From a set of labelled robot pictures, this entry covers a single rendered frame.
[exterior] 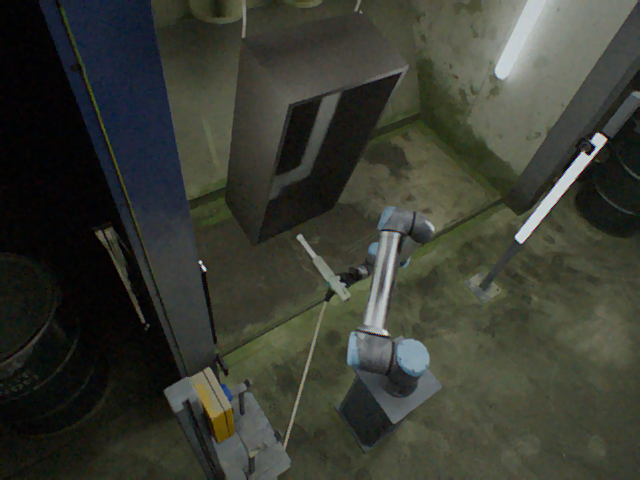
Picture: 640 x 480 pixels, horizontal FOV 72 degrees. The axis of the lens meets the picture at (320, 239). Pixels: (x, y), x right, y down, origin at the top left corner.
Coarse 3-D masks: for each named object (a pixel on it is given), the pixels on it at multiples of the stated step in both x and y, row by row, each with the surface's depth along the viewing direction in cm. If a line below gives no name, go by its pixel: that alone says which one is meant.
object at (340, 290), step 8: (304, 240) 259; (312, 256) 255; (320, 264) 250; (320, 272) 251; (328, 272) 248; (336, 280) 246; (336, 288) 243; (344, 288) 244; (328, 296) 255; (344, 296) 240
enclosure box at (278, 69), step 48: (240, 48) 173; (288, 48) 172; (336, 48) 179; (384, 48) 186; (240, 96) 191; (288, 96) 161; (336, 96) 236; (384, 96) 205; (240, 144) 213; (288, 144) 258; (336, 144) 254; (240, 192) 242; (288, 192) 286; (336, 192) 276
